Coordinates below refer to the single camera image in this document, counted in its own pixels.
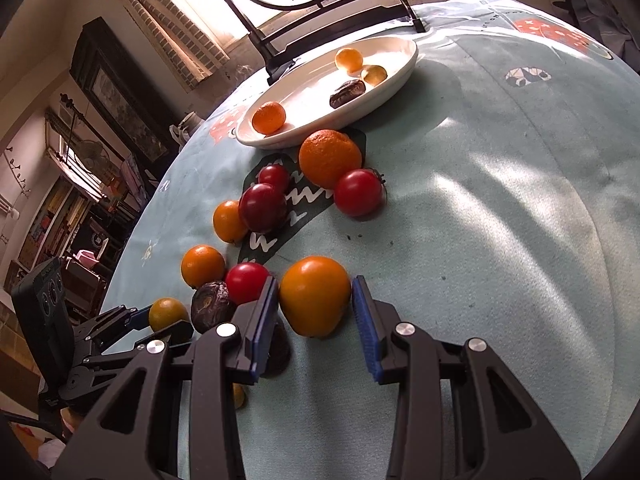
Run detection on bookshelf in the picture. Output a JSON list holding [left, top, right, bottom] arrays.
[[17, 175, 101, 273]]

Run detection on large yellow citrus fruit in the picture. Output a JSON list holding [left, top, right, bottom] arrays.
[[279, 256, 352, 338]]

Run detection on mandarin orange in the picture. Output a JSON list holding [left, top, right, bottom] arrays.
[[251, 101, 287, 135]]

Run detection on white kettle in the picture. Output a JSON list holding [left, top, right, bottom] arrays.
[[169, 111, 204, 147]]

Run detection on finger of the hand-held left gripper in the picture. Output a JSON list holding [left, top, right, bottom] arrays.
[[64, 321, 195, 403], [92, 305, 152, 342]]

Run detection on plaid curtain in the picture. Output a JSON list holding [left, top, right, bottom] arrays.
[[95, 0, 232, 93]]

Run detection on small red cherry tomato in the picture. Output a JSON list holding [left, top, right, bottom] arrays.
[[257, 164, 291, 194]]

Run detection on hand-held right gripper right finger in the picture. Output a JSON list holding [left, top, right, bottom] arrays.
[[350, 275, 583, 480]]

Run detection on white oval plate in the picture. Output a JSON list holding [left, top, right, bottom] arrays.
[[235, 36, 419, 150]]

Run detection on dark cloth pile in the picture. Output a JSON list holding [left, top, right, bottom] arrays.
[[552, 0, 640, 72]]

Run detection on green-orange kumquat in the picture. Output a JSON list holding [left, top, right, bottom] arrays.
[[148, 297, 191, 333]]

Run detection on orange kumquat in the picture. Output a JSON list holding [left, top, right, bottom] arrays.
[[334, 47, 364, 74], [181, 245, 227, 289], [213, 200, 249, 244]]

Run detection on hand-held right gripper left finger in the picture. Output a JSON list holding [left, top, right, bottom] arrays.
[[52, 275, 280, 480]]

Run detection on black framed picture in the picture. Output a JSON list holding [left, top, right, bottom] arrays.
[[69, 17, 182, 167]]

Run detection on red tomato with stem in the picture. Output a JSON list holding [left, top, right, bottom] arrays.
[[334, 168, 387, 218]]

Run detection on large orange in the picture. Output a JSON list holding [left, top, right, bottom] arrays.
[[299, 130, 363, 190]]

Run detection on dark red plum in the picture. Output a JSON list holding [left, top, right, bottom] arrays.
[[238, 183, 289, 234]]

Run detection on standing fan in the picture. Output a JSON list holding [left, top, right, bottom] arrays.
[[75, 137, 122, 182]]

